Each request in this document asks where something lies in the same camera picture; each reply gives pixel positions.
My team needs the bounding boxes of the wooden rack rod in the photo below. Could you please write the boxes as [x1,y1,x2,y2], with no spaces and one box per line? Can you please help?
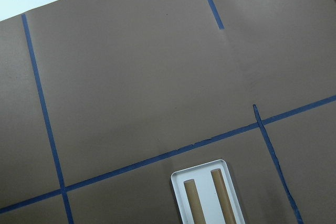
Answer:
[184,179,206,224]
[211,169,237,224]

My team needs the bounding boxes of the outer wooden rack rod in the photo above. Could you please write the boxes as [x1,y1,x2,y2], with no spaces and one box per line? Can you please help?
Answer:
[184,179,206,224]

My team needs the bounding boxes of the white rack base tray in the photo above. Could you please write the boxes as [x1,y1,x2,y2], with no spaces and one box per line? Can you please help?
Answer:
[171,159,245,223]

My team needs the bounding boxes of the inner wooden rack rod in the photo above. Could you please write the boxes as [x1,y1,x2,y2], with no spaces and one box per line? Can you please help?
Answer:
[211,169,237,224]

